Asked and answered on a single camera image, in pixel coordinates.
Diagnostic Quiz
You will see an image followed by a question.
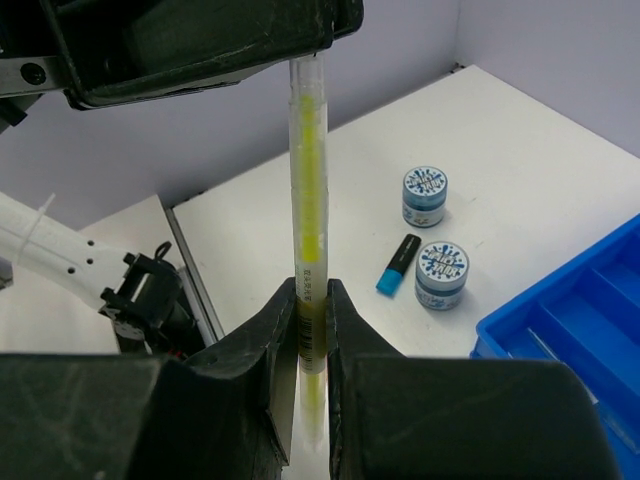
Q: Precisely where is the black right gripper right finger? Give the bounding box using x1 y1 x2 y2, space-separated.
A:
327 279 621 479

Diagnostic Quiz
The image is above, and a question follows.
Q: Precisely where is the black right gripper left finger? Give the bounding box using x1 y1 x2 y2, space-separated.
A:
1 279 298 479

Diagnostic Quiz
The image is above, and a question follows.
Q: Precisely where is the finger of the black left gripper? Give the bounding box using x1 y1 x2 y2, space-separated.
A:
40 0 364 109

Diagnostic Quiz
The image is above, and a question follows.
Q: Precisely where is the blue patterned jar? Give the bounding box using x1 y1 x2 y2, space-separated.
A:
415 241 470 311
402 166 449 228

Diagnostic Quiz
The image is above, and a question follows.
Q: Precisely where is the yellow thin pen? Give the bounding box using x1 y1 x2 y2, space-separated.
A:
289 53 328 450

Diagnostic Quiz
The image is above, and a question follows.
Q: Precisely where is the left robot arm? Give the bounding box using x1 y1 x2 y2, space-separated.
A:
1 1 364 360

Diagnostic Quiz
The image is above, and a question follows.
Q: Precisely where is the blue highlighter marker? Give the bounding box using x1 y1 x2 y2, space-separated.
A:
376 234 421 297

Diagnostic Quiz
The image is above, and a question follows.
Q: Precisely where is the blue compartment tray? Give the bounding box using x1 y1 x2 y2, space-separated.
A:
470 218 639 479

